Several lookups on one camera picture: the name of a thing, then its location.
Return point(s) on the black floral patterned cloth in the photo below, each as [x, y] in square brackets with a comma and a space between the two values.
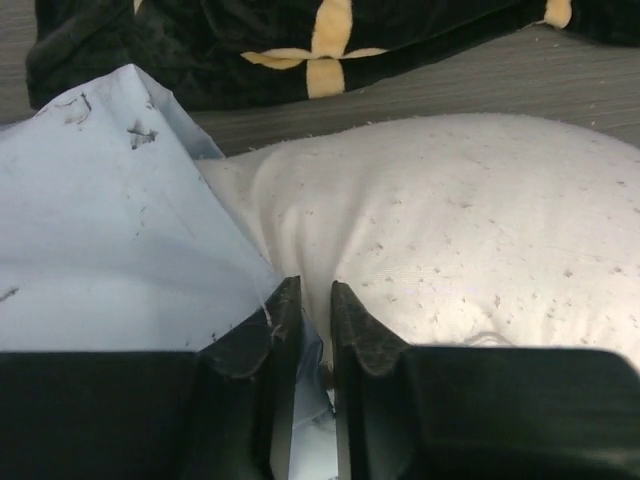
[221, 55]

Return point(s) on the light blue pillowcase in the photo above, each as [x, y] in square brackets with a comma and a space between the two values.
[119, 266]

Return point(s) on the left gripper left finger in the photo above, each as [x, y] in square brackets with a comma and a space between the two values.
[245, 392]

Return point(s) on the white pillow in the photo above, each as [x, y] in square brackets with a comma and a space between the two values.
[472, 229]

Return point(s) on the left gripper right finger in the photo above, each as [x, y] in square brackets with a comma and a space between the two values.
[372, 407]

